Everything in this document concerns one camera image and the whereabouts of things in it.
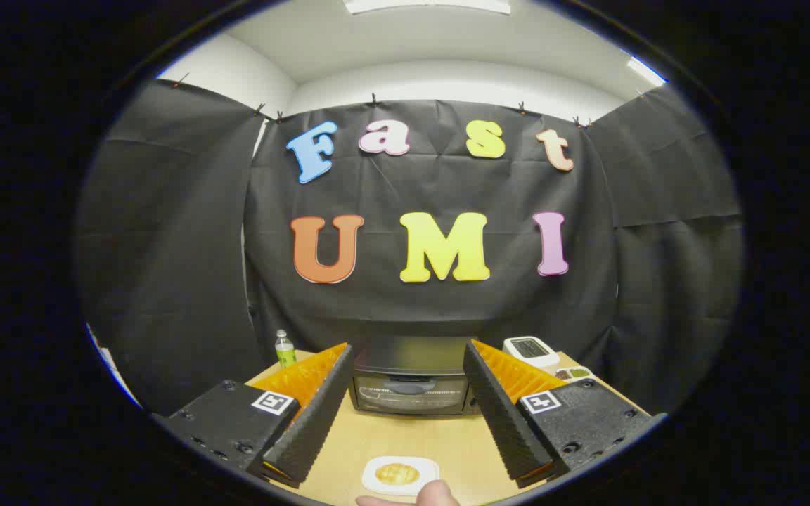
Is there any white pop-up toaster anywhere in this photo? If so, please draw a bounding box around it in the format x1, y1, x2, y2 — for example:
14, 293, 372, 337
502, 336, 560, 369

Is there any golden bread bun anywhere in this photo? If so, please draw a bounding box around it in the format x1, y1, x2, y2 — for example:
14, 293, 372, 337
375, 462, 421, 487

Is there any long ceiling light panel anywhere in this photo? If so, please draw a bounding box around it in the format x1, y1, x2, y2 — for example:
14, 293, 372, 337
344, 0, 511, 16

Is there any black toaster oven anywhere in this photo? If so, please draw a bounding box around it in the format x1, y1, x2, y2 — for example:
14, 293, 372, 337
349, 335, 480, 417

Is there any green label drink bottle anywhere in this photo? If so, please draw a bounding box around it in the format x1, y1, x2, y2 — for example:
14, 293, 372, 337
275, 329, 297, 369

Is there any white square plate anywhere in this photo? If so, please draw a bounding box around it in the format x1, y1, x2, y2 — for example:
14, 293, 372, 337
361, 455, 440, 497

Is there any small ceiling light panel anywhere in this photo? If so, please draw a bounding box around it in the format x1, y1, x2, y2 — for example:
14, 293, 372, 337
626, 58, 666, 86

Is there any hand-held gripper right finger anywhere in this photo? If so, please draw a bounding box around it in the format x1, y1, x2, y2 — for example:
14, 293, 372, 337
463, 339, 666, 489

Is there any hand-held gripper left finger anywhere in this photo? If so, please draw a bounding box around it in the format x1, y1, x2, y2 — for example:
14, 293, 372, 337
154, 342, 355, 489

